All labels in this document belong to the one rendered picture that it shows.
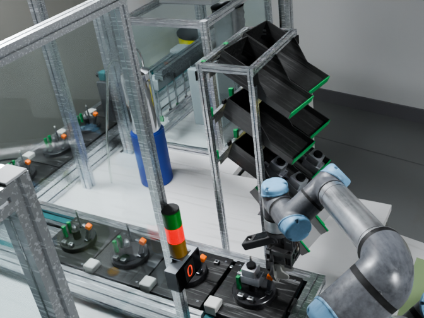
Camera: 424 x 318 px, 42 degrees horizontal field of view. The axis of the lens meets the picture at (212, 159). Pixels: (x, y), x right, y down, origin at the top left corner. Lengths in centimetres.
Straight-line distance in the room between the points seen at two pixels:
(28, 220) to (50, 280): 8
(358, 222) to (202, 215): 123
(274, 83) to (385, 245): 78
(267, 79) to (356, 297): 86
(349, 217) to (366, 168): 293
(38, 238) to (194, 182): 198
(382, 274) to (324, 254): 104
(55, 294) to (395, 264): 66
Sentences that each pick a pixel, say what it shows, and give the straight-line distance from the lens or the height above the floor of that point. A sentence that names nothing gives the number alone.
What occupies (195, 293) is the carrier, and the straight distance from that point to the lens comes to 186.
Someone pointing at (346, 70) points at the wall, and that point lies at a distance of 493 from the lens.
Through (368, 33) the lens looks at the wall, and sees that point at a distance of 471.
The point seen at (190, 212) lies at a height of 86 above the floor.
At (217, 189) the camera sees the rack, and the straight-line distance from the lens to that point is 189.
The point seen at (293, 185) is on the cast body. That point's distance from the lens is 182.
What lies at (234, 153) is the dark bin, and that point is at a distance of 184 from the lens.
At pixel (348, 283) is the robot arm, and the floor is 150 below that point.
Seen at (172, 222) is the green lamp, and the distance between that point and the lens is 148.
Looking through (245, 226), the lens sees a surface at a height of 86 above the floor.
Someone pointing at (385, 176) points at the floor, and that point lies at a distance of 410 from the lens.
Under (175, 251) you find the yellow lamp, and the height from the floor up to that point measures 129.
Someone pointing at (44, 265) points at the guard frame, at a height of 188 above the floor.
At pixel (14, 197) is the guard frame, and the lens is 59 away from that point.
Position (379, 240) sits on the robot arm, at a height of 154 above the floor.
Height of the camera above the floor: 227
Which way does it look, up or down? 31 degrees down
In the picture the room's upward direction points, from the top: 8 degrees counter-clockwise
